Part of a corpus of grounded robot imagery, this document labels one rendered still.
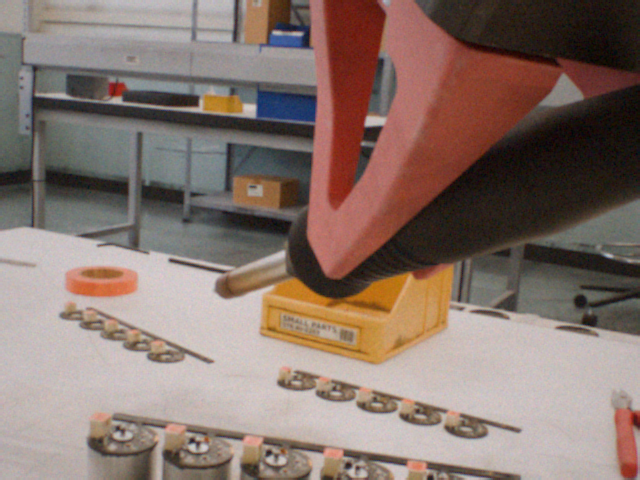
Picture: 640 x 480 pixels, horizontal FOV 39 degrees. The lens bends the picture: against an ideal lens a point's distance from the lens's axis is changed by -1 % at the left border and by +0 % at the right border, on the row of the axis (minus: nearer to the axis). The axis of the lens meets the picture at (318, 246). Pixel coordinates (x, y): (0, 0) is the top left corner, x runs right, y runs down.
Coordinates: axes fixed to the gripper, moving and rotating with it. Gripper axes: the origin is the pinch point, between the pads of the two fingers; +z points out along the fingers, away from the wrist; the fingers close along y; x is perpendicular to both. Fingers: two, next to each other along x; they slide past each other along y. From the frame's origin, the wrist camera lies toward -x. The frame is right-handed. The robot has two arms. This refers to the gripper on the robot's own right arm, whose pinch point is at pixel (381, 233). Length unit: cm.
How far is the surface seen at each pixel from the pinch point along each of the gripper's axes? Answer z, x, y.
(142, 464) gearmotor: 14.8, -4.1, 0.8
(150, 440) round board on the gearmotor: 14.6, -4.9, 0.4
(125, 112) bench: 168, -249, -86
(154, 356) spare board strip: 32.5, -23.7, -8.9
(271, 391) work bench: 28.2, -17.1, -13.6
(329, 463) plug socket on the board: 11.5, -1.4, -4.2
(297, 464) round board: 12.4, -2.0, -3.6
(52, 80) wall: 331, -514, -130
